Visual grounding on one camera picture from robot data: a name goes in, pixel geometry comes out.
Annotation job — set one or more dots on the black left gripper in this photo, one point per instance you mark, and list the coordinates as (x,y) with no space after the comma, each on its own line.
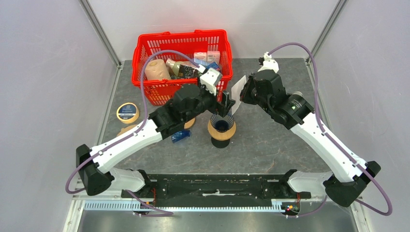
(222,108)

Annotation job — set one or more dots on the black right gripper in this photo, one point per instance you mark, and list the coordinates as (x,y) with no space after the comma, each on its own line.
(245,91)

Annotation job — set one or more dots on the white paper coffee filter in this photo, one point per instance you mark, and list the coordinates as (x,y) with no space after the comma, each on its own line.
(235,92)

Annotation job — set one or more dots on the blue ribbed dripper cone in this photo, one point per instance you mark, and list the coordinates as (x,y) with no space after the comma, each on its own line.
(176,137)
(222,124)

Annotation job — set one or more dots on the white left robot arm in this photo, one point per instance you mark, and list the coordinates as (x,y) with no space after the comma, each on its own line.
(96,165)

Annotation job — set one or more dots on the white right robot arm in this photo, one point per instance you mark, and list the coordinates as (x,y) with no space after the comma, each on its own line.
(345,182)

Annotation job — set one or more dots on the blue toothpaste box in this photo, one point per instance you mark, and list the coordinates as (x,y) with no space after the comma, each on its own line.
(214,66)

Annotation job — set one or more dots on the light blue small box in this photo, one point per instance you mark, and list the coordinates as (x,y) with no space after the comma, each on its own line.
(200,61)

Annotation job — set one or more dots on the white red carton box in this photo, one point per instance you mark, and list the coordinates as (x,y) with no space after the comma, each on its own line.
(213,56)

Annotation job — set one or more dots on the black yellow drink can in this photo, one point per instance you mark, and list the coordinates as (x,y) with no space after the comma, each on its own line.
(297,93)

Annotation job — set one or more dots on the white pink small box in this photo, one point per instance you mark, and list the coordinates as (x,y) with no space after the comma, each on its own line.
(200,56)

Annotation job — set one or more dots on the green glass bottle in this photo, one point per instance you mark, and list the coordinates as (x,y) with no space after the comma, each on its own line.
(175,65)

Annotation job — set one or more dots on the red plastic shopping basket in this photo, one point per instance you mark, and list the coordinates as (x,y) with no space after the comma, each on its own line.
(158,92)

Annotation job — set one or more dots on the beige paper roll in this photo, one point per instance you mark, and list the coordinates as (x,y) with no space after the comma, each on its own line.
(157,70)

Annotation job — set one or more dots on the brown cardboard piece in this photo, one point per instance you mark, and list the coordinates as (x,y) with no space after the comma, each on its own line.
(127,129)

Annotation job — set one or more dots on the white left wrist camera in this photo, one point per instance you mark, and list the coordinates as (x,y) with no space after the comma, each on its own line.
(210,80)

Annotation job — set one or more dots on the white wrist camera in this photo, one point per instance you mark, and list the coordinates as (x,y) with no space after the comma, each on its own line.
(268,63)
(210,80)

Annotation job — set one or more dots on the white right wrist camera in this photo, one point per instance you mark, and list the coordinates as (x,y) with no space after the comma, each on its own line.
(268,63)

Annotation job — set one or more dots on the slotted aluminium cable rail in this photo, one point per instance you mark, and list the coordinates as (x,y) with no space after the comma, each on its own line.
(134,205)

